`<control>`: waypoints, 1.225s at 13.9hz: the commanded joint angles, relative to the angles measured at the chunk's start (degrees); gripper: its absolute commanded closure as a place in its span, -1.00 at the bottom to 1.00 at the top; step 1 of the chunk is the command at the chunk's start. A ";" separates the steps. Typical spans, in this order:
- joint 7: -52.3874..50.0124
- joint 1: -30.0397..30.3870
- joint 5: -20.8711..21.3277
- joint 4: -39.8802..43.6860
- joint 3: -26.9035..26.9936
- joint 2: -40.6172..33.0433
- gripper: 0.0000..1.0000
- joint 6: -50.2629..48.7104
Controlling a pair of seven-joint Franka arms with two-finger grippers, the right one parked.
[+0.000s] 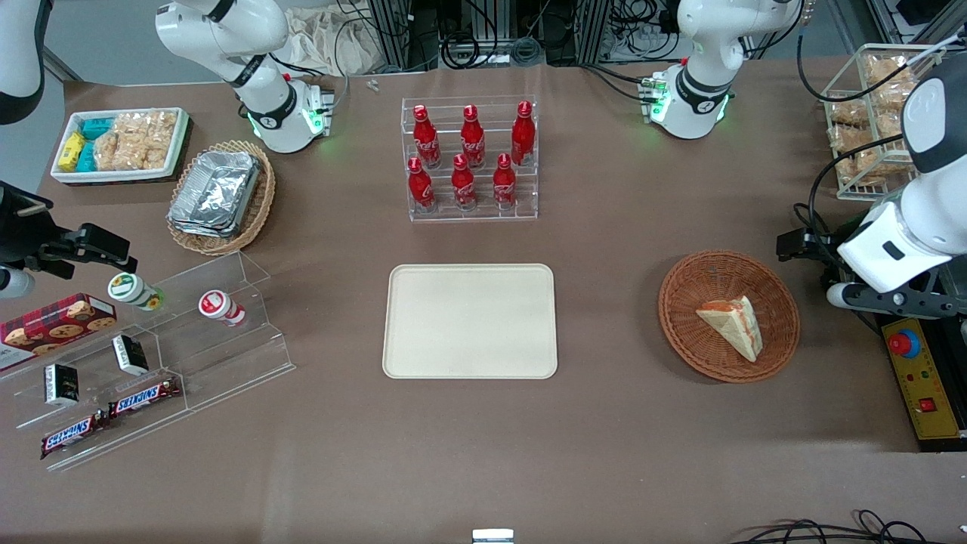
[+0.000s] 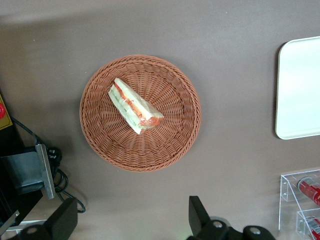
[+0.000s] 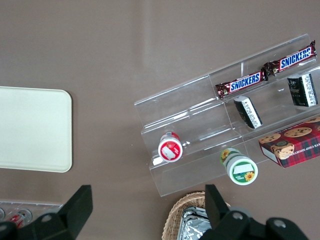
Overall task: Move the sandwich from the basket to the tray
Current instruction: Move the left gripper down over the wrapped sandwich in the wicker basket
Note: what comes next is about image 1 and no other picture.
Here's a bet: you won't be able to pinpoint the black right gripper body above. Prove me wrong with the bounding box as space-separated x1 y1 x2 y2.
0 181 55 270

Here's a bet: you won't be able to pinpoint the triangular sandwich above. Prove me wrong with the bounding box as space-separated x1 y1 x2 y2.
696 295 764 363

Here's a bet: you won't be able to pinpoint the brown round wicker basket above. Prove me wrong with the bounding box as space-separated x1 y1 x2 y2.
658 250 801 384

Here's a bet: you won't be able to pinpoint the light oval wicker basket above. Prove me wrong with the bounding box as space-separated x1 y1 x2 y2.
166 140 277 256

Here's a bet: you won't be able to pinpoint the beige rectangular serving tray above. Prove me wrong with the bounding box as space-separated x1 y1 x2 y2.
382 264 558 379

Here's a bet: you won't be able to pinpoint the green lid yoghurt cup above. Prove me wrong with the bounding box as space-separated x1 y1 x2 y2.
107 273 165 311

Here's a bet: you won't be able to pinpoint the white rectangular snack bin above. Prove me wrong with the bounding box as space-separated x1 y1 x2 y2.
51 108 190 184

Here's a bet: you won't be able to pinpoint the bagged fried snack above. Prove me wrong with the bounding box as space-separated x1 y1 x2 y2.
866 56 919 84
835 147 904 185
876 82 919 114
830 100 871 128

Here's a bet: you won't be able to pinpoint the clear bag of rice crackers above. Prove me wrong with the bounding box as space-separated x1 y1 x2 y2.
93 130 125 172
113 111 179 171

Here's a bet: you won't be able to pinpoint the small black white carton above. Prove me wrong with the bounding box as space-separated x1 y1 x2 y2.
112 335 150 376
44 363 80 406

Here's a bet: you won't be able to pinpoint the yellow snack packet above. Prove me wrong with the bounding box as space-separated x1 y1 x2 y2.
59 132 86 172

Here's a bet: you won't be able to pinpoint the red plaid cookie box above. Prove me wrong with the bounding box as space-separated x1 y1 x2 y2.
0 293 118 371

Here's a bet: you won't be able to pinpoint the red lid yoghurt cup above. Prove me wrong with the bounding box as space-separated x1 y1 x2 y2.
199 290 247 327

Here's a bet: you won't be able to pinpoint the stacked aluminium foil trays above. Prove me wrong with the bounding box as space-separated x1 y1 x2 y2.
168 150 262 240

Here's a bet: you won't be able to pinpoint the black tabletop machine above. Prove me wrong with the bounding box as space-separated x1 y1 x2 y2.
876 295 967 453

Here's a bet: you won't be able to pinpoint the brown snickers bar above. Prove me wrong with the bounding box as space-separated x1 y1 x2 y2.
108 376 182 419
41 412 107 459

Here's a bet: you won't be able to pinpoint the clear acrylic stepped shelf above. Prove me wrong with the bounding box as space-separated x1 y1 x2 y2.
0 252 296 473

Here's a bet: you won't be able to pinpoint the yellow emergency stop panel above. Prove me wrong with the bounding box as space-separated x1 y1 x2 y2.
882 317 966 440

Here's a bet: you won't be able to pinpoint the red cola bottle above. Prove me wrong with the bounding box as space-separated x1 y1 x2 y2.
511 100 536 166
413 105 442 168
408 157 436 211
451 154 477 210
461 105 486 168
493 153 517 210

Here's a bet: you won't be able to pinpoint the beige cloth bag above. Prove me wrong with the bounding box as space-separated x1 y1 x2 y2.
286 6 388 76

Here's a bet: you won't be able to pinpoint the clear acrylic bottle rack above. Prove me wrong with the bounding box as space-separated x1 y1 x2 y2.
400 96 539 222

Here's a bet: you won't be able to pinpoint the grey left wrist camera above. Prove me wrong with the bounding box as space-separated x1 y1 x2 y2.
826 283 954 319

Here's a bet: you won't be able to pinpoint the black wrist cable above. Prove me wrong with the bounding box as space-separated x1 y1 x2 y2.
807 134 906 254

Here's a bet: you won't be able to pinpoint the white wire basket rack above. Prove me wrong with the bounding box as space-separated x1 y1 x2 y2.
822 44 949 202

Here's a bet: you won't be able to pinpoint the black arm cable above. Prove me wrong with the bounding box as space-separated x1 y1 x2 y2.
796 30 947 104

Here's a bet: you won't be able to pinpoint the black floor cables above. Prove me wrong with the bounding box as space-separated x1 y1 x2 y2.
729 510 967 544

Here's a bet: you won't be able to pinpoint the aluminium frame with cables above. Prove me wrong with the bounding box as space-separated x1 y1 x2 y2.
366 0 684 70

